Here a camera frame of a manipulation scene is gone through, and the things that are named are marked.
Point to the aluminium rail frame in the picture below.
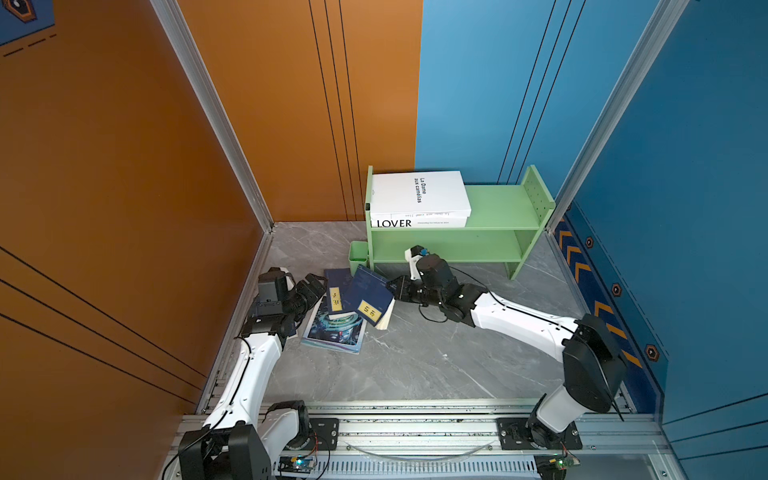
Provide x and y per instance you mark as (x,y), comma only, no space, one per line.
(457,439)

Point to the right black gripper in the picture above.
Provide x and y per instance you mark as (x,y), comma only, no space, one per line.
(403,291)

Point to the aluminium corner post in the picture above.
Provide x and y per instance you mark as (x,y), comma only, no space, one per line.
(174,24)
(654,36)

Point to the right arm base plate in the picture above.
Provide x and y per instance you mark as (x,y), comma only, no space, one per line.
(517,433)

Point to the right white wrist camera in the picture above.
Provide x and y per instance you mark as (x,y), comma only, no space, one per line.
(412,256)

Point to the white book with brown pattern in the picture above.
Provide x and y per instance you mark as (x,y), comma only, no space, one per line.
(441,193)

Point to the LOVER black white book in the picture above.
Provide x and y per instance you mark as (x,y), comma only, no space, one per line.
(417,222)

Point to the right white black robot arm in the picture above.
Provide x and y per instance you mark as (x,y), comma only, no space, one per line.
(594,366)

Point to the left aluminium corner post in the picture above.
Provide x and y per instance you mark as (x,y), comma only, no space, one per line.
(174,24)

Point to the left green circuit board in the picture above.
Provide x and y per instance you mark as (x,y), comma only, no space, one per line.
(296,466)

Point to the colourful teal magazine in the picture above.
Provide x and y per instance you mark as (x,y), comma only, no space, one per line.
(343,334)

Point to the navy book with yellow label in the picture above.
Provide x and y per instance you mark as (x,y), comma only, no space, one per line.
(368,295)

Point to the navy blue book upper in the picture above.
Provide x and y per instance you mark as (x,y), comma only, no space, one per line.
(338,281)

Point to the small green pen holder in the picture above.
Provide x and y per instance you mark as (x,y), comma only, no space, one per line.
(358,255)

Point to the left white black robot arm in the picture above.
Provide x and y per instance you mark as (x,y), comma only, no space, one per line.
(235,442)

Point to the right circuit board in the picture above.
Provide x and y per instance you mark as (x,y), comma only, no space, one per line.
(555,468)

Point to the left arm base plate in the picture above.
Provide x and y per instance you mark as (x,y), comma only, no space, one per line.
(322,433)

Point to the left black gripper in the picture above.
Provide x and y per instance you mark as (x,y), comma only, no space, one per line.
(311,298)

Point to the green wooden two-tier shelf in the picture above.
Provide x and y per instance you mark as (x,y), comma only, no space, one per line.
(505,223)

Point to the right aluminium corner post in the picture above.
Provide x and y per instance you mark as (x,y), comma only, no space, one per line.
(654,36)

